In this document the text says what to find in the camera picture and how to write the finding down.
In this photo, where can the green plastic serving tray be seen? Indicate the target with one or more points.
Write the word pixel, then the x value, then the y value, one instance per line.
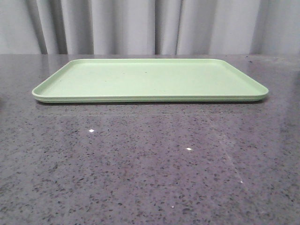
pixel 148 80

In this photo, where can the grey pleated curtain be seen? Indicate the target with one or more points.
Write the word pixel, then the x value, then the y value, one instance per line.
pixel 166 27

